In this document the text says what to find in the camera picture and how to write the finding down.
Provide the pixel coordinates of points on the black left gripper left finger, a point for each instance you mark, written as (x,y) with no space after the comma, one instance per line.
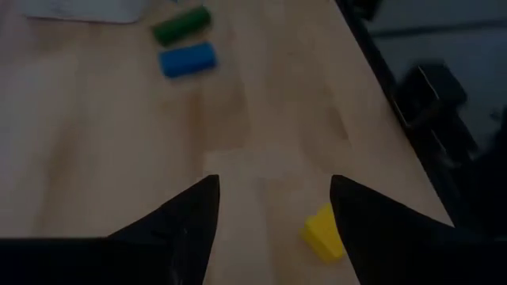
(178,245)

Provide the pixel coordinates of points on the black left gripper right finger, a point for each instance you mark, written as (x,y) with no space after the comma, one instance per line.
(388,245)

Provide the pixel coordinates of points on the yellow block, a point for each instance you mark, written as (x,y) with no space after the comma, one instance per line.
(322,237)

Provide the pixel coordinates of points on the blue cylinder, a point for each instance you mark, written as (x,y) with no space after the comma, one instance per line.
(188,59)

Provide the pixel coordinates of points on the dark green cylinder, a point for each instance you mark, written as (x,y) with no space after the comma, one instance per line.
(182,25)

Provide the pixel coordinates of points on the white bin with printed label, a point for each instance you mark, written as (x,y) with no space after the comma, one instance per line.
(87,10)

